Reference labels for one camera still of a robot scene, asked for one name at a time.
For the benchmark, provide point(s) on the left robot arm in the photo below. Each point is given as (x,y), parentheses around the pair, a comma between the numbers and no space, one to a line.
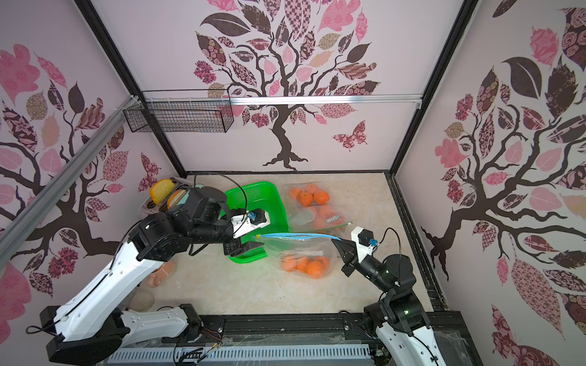
(91,327)

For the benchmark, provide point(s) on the aluminium rail left wall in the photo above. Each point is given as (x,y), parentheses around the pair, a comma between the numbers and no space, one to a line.
(25,223)

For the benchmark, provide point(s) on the black wire wall basket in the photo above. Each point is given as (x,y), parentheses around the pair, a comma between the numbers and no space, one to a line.
(183,111)

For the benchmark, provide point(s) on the blue zip clear bag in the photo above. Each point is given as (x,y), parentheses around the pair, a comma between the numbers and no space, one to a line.
(309,255)

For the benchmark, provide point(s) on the yellow bread slice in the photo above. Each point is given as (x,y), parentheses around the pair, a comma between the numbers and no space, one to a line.
(161,190)

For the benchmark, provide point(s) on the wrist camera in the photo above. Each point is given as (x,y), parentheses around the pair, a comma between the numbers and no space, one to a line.
(248,222)
(365,243)

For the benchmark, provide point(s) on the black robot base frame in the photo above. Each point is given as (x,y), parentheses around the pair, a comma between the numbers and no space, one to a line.
(345,328)

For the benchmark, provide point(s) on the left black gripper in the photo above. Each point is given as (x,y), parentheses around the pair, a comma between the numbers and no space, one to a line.
(235,244)

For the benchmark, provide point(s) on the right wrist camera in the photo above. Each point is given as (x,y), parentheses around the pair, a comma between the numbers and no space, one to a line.
(365,243)

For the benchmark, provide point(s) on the glass jar with lid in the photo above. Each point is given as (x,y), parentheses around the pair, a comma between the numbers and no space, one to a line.
(141,301)

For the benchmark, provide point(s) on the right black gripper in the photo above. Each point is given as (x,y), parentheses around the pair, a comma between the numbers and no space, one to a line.
(350,255)

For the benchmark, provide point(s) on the aluminium rail back wall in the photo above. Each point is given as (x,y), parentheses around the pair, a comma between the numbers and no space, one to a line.
(333,99)

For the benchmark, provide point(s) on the aluminium rail wall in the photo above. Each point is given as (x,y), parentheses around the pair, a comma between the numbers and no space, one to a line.
(333,99)
(25,223)

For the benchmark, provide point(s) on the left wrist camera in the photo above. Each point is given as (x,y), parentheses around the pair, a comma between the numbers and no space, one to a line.
(248,222)

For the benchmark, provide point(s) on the white slotted cable duct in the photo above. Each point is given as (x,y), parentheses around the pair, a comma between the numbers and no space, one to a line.
(353,354)

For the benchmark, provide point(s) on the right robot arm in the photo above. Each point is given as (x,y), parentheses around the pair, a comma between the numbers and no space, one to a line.
(398,319)

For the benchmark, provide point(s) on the pink ceramic mug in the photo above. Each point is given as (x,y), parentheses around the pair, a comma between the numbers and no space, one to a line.
(163,273)

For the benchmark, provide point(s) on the oranges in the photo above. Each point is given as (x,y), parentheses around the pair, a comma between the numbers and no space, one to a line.
(309,194)
(314,267)

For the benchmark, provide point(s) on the mint green toaster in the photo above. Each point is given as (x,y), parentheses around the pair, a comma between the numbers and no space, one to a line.
(149,207)

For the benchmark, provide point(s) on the far green zip bag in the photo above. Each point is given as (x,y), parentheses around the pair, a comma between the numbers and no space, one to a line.
(316,218)

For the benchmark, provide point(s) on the orange toast slice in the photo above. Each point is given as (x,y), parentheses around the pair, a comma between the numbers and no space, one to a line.
(175,198)

